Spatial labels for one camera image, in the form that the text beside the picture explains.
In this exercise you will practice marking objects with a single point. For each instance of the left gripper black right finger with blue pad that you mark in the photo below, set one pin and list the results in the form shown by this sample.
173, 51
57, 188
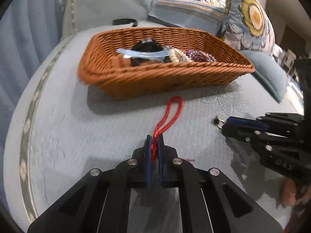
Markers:
209, 200

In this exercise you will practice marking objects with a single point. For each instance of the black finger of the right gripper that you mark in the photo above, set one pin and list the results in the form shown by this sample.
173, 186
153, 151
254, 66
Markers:
245, 130

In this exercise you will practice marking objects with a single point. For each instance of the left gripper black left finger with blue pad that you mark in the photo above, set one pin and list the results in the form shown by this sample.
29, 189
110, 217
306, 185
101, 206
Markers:
99, 201

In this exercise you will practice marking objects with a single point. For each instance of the person's right hand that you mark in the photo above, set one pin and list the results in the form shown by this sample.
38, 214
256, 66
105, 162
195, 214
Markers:
289, 194

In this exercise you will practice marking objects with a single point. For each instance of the teal round cushion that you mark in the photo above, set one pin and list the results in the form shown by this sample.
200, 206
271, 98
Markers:
269, 73

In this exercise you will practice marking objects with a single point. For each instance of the teal bed cover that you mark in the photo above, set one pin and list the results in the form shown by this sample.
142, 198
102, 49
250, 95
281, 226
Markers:
63, 127

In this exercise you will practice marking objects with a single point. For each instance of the large floral pillow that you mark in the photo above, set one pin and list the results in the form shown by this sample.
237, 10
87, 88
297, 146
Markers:
246, 26

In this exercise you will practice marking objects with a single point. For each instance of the light blue plastic band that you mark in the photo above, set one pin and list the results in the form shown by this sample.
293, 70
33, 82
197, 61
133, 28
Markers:
153, 56

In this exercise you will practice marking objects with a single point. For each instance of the folded blue patterned quilt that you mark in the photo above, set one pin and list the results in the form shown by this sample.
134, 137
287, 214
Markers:
187, 14

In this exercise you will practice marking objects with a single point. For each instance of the black wrist watch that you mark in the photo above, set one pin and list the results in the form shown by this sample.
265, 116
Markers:
145, 45

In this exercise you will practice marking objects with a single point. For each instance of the orange wicker basket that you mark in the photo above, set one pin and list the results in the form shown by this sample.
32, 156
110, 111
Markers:
102, 66

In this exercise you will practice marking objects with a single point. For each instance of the teal headboard cushion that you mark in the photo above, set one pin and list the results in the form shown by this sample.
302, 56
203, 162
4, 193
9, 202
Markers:
79, 15

